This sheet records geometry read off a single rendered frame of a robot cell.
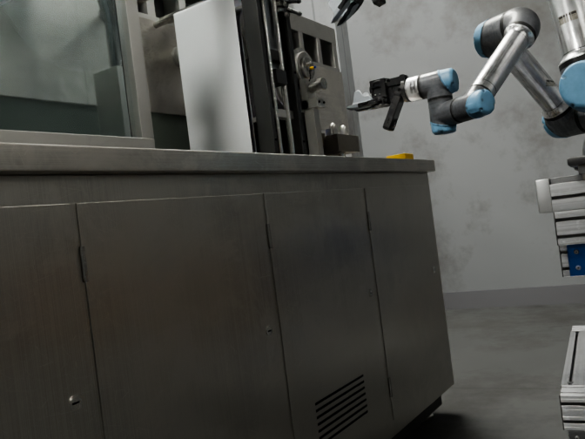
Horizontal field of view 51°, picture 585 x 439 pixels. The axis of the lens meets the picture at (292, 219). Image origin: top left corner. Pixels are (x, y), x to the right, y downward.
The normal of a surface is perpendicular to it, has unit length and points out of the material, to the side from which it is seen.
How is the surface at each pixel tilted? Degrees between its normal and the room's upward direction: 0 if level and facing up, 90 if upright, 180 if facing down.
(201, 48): 90
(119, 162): 90
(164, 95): 90
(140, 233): 90
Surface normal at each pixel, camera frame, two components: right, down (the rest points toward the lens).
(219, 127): -0.55, 0.07
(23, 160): 0.83, -0.11
